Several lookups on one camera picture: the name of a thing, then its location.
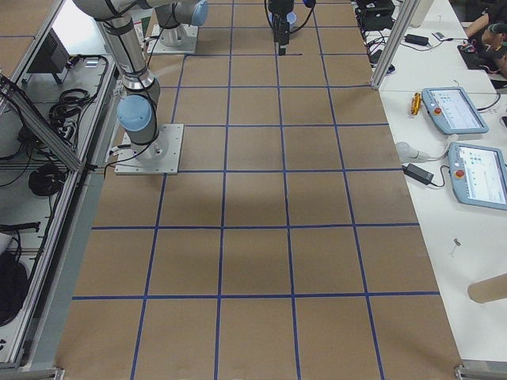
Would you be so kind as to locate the black power brick far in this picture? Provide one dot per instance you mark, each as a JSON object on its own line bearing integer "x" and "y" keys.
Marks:
{"x": 416, "y": 40}

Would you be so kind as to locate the upper teach pendant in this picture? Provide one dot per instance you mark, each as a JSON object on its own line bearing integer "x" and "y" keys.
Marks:
{"x": 452, "y": 111}

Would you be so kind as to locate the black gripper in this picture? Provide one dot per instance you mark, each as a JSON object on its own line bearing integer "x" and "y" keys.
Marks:
{"x": 279, "y": 12}

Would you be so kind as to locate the white light bulb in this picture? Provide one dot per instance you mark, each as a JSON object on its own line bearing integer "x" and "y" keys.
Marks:
{"x": 408, "y": 154}

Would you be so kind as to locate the cardboard tube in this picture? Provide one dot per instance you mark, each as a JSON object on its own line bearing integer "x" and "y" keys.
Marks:
{"x": 488, "y": 290}

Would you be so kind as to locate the black power adapter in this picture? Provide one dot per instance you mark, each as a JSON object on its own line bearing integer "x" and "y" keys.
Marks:
{"x": 417, "y": 173}

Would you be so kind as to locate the lower teach pendant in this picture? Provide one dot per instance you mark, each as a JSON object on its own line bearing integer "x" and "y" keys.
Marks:
{"x": 478, "y": 175}

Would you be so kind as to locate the aluminium diagonal strut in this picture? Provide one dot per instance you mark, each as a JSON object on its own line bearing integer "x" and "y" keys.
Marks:
{"x": 37, "y": 124}

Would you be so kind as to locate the teach pendant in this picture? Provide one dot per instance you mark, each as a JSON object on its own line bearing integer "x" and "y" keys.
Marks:
{"x": 452, "y": 111}
{"x": 478, "y": 175}

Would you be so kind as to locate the aluminium frame post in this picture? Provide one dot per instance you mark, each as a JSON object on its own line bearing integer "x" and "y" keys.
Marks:
{"x": 406, "y": 13}

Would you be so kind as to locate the yellow screwdriver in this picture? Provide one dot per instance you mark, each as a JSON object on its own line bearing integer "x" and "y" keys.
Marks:
{"x": 415, "y": 104}

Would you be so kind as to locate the black monitor box left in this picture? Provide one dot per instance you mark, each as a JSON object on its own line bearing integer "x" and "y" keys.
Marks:
{"x": 51, "y": 58}

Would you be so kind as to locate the blue bowl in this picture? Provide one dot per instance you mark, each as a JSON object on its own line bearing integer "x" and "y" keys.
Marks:
{"x": 291, "y": 19}

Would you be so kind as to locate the black electronics box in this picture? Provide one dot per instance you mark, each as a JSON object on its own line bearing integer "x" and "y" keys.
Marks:
{"x": 375, "y": 15}

